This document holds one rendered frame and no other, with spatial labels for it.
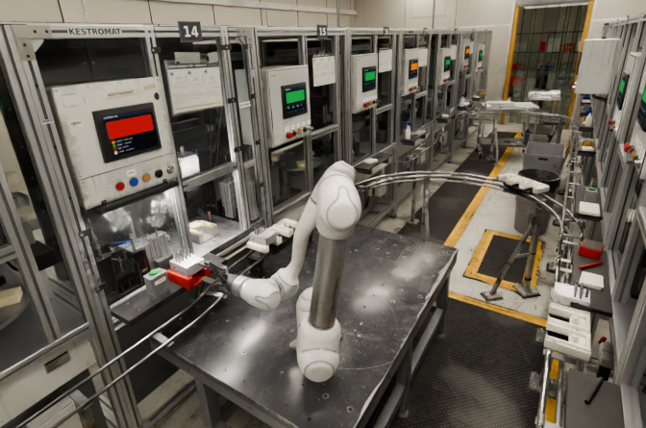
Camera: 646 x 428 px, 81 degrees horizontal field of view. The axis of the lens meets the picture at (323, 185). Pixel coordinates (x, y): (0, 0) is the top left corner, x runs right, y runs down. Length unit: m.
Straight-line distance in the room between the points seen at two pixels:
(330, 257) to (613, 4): 8.71
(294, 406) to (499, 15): 8.92
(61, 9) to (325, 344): 4.96
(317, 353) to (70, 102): 1.25
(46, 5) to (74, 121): 4.00
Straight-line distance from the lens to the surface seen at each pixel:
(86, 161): 1.68
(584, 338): 1.82
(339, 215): 1.15
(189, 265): 1.85
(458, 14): 9.82
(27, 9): 5.50
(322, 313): 1.41
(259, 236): 2.19
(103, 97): 1.69
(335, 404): 1.62
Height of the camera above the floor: 1.94
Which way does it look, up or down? 21 degrees down
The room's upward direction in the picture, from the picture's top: 2 degrees counter-clockwise
